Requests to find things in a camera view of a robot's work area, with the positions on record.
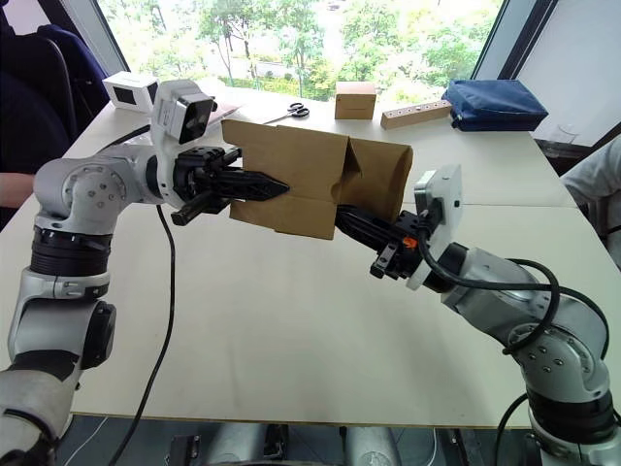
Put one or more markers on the person in white clothing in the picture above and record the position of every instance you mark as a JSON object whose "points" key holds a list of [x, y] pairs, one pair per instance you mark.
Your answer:
{"points": [[597, 179]]}

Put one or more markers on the dark window frame post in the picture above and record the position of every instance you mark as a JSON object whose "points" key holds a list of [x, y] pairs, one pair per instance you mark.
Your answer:
{"points": [[490, 39], [112, 34]]}

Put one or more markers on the small closed cardboard box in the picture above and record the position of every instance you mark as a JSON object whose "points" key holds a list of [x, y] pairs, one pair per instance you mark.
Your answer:
{"points": [[355, 101]]}

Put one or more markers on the brown cardboard box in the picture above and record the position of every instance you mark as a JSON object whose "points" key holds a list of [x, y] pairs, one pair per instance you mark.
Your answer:
{"points": [[301, 165]]}

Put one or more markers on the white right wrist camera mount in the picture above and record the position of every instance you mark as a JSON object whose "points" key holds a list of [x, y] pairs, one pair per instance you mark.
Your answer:
{"points": [[444, 194]]}

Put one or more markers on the reddish paper sheet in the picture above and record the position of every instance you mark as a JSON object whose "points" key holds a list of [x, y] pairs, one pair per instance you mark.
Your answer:
{"points": [[227, 110]]}

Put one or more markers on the silver rounded robot leg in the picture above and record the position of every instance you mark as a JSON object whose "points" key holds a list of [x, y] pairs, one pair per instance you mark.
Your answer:
{"points": [[242, 444], [371, 446]]}

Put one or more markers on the dark seat beside table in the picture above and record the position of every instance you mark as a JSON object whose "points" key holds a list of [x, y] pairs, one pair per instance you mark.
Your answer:
{"points": [[563, 155]]}

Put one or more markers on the navy blue fabric bag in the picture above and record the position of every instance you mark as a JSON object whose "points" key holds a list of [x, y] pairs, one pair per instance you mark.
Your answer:
{"points": [[495, 104]]}

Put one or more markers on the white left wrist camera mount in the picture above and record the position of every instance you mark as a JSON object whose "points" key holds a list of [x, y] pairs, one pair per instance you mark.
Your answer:
{"points": [[167, 111]]}

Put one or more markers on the wooden block with holes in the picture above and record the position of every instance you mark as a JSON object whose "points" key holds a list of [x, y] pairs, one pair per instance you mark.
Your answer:
{"points": [[415, 115]]}

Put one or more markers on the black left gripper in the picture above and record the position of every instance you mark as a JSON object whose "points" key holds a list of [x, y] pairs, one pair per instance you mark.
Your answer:
{"points": [[194, 167]]}

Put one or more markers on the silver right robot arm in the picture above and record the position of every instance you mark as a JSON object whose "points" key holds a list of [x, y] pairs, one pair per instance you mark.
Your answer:
{"points": [[490, 286]]}

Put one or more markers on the bare forearm of bystander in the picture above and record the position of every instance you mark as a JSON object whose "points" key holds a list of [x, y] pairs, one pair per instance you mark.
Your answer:
{"points": [[14, 189]]}

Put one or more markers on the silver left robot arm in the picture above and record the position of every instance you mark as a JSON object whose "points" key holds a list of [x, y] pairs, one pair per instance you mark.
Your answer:
{"points": [[73, 184]]}

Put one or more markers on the white box with black print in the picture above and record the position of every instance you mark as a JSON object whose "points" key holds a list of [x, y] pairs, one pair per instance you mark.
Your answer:
{"points": [[130, 92]]}

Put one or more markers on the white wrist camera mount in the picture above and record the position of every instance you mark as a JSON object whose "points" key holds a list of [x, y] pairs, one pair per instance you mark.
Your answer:
{"points": [[444, 194], [167, 111]]}

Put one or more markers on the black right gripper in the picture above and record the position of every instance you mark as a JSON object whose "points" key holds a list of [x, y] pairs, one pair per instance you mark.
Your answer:
{"points": [[402, 252]]}

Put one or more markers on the dark blue chair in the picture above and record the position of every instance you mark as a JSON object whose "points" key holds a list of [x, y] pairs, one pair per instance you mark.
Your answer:
{"points": [[29, 97]]}

